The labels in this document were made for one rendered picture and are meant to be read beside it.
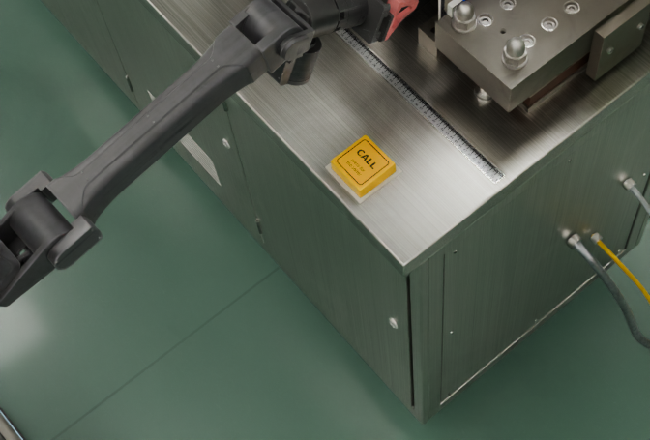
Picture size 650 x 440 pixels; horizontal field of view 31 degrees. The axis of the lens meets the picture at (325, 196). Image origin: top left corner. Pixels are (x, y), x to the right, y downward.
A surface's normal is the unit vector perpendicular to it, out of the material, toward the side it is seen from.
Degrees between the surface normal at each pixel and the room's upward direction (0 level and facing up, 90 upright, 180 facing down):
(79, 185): 8
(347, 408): 0
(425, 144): 0
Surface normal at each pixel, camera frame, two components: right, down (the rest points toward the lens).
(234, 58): -0.16, -0.37
